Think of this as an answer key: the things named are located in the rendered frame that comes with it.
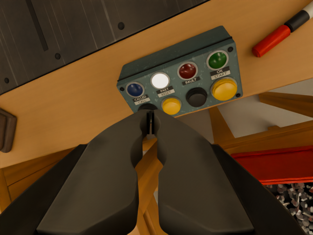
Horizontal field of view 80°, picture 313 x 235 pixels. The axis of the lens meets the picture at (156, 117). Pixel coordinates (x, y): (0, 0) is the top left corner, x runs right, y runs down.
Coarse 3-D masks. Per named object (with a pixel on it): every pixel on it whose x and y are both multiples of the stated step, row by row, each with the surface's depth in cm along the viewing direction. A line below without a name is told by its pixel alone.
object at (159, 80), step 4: (156, 76) 23; (160, 76) 23; (164, 76) 23; (152, 80) 23; (156, 80) 23; (160, 80) 23; (164, 80) 23; (156, 84) 23; (160, 84) 23; (164, 84) 23
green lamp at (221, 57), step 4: (220, 52) 21; (212, 56) 21; (216, 56) 21; (220, 56) 21; (224, 56) 21; (212, 60) 21; (216, 60) 21; (220, 60) 21; (224, 60) 21; (212, 64) 21; (216, 64) 21; (220, 64) 21; (224, 64) 22; (212, 68) 22; (216, 68) 22
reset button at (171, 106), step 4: (168, 100) 25; (172, 100) 24; (176, 100) 25; (164, 104) 25; (168, 104) 24; (172, 104) 24; (176, 104) 24; (164, 108) 25; (168, 108) 25; (172, 108) 25; (176, 108) 25; (168, 112) 25; (172, 112) 25; (176, 112) 25
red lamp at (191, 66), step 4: (184, 64) 22; (188, 64) 22; (180, 68) 22; (184, 68) 22; (188, 68) 22; (192, 68) 22; (180, 72) 22; (184, 72) 22; (188, 72) 22; (192, 72) 22; (184, 76) 23; (188, 76) 22; (192, 76) 23
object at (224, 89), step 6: (216, 84) 23; (222, 84) 22; (228, 84) 22; (234, 84) 23; (216, 90) 23; (222, 90) 23; (228, 90) 23; (234, 90) 23; (216, 96) 23; (222, 96) 23; (228, 96) 23
